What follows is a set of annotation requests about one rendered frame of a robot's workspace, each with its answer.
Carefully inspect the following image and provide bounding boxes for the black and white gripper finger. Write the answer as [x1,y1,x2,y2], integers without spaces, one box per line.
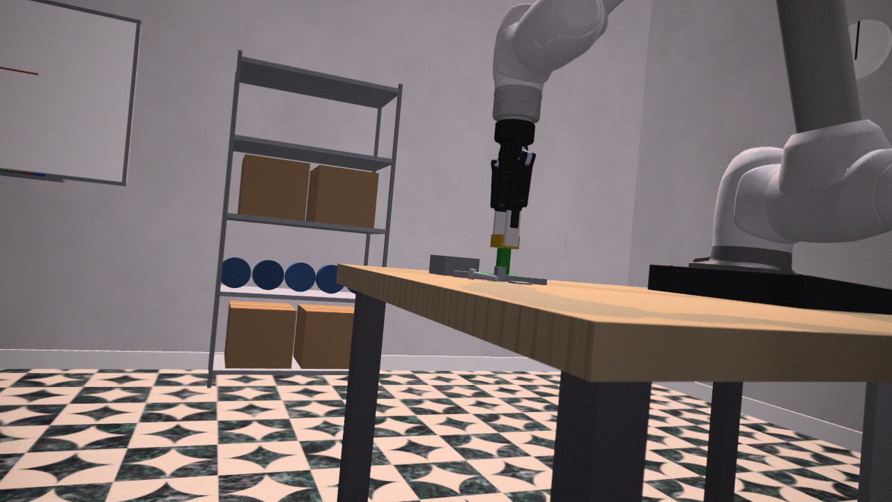
[491,152,508,235]
[503,146,536,247]

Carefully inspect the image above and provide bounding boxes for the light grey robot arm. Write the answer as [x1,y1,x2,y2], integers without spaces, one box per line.
[493,0,892,275]

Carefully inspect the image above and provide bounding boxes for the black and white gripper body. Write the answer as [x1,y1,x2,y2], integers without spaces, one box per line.
[494,119,535,169]

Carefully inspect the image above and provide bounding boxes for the yellow square nut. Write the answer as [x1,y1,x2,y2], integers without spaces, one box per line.
[490,234,520,249]

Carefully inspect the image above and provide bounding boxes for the green flat plate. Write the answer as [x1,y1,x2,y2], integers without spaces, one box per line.
[496,248,512,275]

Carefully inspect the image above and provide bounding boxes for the grey flat bar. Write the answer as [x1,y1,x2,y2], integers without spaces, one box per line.
[453,271,547,285]

